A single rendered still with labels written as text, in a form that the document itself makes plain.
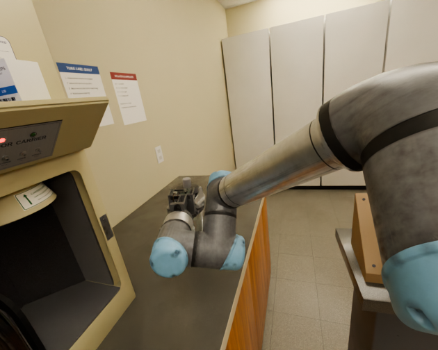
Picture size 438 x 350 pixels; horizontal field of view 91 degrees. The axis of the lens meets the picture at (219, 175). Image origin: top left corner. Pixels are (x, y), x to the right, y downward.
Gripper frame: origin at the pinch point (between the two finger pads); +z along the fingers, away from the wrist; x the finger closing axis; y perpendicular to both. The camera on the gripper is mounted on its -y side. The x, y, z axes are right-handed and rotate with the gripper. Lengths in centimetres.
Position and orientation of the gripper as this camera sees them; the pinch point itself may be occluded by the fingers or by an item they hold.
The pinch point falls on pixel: (188, 196)
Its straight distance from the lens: 77.0
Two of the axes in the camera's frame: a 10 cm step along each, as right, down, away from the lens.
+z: -0.2, -3.3, 9.4
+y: -0.5, -9.4, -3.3
